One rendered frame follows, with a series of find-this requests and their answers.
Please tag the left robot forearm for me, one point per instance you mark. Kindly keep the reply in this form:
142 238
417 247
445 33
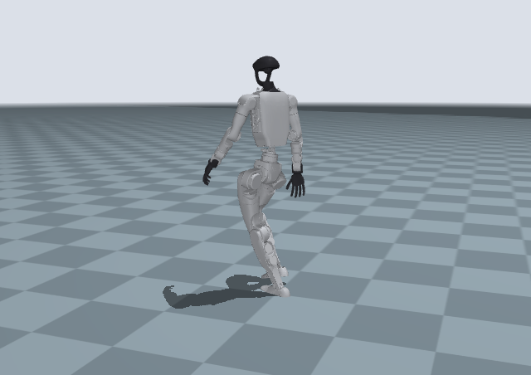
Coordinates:
223 147

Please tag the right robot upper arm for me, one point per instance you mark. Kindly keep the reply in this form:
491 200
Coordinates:
295 132

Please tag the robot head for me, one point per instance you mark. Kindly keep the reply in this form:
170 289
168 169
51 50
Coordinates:
266 64

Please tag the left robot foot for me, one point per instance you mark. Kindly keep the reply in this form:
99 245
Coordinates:
283 292

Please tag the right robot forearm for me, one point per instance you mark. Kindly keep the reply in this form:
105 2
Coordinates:
296 151

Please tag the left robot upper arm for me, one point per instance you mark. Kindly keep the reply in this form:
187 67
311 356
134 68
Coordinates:
246 103

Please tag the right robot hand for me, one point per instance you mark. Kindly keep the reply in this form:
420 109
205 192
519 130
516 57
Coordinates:
297 180

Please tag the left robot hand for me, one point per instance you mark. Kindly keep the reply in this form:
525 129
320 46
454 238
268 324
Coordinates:
211 164

